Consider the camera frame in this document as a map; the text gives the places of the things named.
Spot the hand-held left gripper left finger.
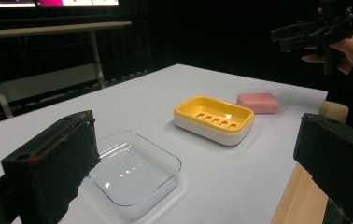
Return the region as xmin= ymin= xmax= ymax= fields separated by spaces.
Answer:
xmin=0 ymin=109 xmax=101 ymax=224

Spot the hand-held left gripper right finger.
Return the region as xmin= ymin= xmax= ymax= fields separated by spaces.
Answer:
xmin=292 ymin=112 xmax=353 ymax=224

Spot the pink soap bar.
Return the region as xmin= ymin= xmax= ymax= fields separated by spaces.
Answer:
xmin=236 ymin=91 xmax=281 ymax=115

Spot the clear plastic soap dish lid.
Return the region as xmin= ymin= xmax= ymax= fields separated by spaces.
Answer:
xmin=88 ymin=130 xmax=183 ymax=219

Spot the yellow and white soap dish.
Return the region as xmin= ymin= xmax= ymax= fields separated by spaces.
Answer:
xmin=173 ymin=95 xmax=256 ymax=147

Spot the light wooden board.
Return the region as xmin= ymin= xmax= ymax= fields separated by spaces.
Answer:
xmin=270 ymin=100 xmax=350 ymax=224

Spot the table with metal legs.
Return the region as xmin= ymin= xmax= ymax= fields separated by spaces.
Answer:
xmin=0 ymin=21 xmax=133 ymax=119

